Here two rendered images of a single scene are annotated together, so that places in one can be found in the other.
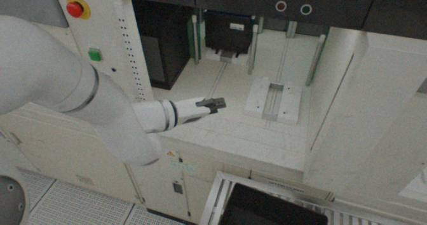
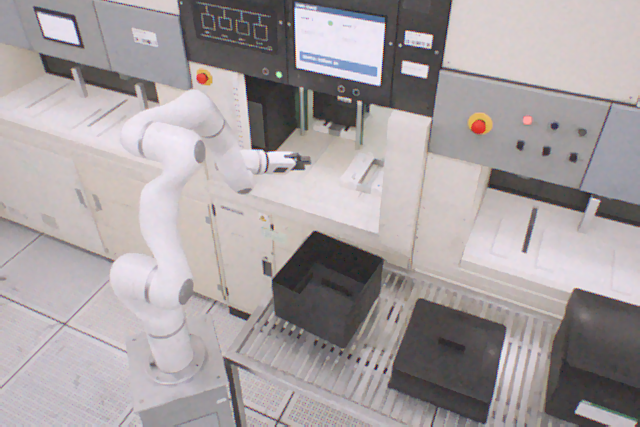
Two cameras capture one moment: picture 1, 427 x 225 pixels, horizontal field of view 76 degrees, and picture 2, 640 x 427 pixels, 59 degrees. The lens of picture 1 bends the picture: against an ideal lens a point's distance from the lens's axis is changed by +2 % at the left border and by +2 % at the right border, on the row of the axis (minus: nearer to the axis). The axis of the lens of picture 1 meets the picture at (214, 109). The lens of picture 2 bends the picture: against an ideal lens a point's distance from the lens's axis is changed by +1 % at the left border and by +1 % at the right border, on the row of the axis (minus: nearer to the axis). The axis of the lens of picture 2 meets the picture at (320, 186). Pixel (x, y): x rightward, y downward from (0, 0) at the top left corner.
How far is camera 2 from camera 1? 1.20 m
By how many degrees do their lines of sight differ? 9
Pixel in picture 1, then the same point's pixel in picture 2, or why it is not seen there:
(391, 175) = (447, 234)
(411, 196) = (473, 260)
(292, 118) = not seen: hidden behind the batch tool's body
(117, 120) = (229, 150)
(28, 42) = (206, 100)
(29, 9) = (165, 75)
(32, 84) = (204, 117)
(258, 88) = (359, 162)
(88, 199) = not seen: hidden behind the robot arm
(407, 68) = (413, 133)
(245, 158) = (331, 221)
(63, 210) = not seen: hidden behind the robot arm
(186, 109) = (275, 158)
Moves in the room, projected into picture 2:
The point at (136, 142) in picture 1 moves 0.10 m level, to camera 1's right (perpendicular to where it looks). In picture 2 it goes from (238, 168) to (270, 170)
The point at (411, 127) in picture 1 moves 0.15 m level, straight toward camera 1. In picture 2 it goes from (443, 184) to (407, 201)
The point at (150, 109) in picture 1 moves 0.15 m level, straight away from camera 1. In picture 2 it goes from (249, 153) to (244, 129)
